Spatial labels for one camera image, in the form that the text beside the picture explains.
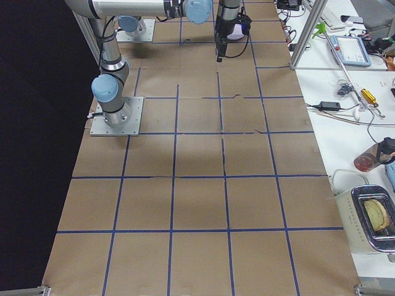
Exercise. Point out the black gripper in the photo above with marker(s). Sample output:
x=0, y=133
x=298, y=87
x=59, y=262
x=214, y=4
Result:
x=223, y=28

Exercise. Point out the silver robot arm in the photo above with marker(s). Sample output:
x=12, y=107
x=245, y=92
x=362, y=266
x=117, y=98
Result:
x=108, y=86
x=132, y=25

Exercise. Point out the lavender plate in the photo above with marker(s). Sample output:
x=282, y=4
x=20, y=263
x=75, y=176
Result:
x=238, y=33

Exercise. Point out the green clamp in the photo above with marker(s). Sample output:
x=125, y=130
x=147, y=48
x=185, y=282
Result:
x=320, y=30

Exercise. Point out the black power adapter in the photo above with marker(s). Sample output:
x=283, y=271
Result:
x=329, y=106

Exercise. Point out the blue teach pendant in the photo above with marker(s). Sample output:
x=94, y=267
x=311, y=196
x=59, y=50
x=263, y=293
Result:
x=351, y=51

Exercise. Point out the long white rod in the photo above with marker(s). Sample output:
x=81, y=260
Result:
x=362, y=103

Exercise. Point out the yellow screwdriver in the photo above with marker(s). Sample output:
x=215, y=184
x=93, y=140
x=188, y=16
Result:
x=369, y=97

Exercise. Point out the cream toaster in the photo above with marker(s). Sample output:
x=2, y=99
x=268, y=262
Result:
x=359, y=231

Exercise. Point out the bread slice in toaster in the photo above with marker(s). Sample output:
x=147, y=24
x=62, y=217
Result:
x=377, y=214

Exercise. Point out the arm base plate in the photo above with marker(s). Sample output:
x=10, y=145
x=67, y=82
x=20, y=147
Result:
x=125, y=122
x=123, y=37

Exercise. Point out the aluminium corner post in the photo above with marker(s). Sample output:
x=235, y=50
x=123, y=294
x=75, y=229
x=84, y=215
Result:
x=311, y=22

